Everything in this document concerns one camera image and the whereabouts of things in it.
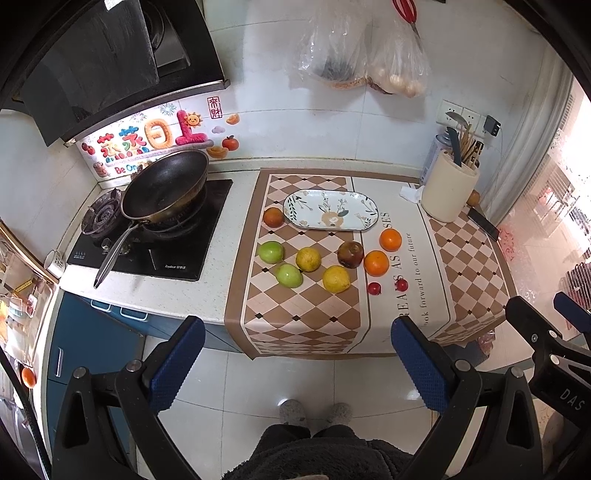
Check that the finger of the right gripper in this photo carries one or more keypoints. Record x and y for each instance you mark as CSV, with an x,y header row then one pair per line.
x,y
576,315
531,325

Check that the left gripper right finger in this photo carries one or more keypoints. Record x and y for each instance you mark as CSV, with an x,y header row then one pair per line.
x,y
508,443

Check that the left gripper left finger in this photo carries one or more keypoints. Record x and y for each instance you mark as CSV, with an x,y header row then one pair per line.
x,y
87,445

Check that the cherry tomato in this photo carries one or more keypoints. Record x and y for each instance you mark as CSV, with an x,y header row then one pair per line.
x,y
402,285
374,288

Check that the orange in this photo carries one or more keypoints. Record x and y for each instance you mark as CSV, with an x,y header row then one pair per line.
x,y
391,240
376,263

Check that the dark red apple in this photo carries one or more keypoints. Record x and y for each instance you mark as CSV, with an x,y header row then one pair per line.
x,y
351,254

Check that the yellow lemon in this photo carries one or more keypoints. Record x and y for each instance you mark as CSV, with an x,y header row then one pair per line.
x,y
336,279
308,259

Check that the green apple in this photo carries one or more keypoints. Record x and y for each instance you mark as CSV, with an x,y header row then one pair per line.
x,y
289,276
271,252

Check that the dark orange tangerine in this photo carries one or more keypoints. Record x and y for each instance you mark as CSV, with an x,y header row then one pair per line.
x,y
273,217

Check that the blue kitchen cabinet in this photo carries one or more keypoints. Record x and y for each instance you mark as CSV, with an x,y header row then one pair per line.
x,y
94,335

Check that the black smartphone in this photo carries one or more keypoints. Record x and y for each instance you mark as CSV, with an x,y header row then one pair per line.
x,y
478,218

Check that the small brown onion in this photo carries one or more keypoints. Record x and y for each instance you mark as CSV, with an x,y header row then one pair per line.
x,y
474,199

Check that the right grey slipper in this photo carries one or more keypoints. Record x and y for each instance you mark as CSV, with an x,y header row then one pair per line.
x,y
339,414

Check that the grey slipper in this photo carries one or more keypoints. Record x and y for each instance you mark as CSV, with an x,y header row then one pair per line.
x,y
292,413
339,414

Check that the cream utensil holder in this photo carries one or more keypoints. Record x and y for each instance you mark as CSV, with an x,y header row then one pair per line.
x,y
448,188

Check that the left grey slipper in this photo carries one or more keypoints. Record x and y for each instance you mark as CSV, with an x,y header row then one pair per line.
x,y
292,413

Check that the crumpled white tissue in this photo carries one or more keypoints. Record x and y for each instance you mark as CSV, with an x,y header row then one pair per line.
x,y
412,194

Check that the black gas stove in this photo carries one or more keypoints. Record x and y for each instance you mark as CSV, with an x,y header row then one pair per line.
x,y
174,249

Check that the wooden chopsticks bundle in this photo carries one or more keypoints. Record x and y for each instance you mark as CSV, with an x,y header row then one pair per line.
x,y
470,147

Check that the black plug adapter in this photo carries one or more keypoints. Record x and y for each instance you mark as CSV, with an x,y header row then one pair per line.
x,y
492,126

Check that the metal tin can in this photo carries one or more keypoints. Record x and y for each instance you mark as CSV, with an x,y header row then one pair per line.
x,y
440,143

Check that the checkered table mat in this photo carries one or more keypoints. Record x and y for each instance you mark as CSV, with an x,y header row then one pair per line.
x,y
328,260

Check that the metal ladle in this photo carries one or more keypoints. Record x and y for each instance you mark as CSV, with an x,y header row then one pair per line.
x,y
456,120

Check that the oval floral ceramic plate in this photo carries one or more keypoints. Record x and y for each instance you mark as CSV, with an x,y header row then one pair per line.
x,y
330,210

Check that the black frying pan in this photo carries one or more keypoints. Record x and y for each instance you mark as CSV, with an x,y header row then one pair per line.
x,y
168,192

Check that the plastic bag with eggs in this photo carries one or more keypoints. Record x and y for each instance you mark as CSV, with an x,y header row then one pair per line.
x,y
397,63

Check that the plastic bag with dark item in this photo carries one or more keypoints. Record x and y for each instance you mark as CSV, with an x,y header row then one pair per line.
x,y
334,47

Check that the black range hood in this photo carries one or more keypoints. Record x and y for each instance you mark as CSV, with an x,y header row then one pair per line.
x,y
116,59

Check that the dark blue knife handle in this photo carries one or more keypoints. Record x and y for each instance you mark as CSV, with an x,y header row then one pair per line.
x,y
455,143

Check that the white wall socket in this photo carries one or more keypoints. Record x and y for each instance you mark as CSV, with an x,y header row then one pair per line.
x,y
475,119

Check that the colourful wall sticker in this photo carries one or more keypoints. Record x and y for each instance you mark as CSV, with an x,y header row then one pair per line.
x,y
205,122

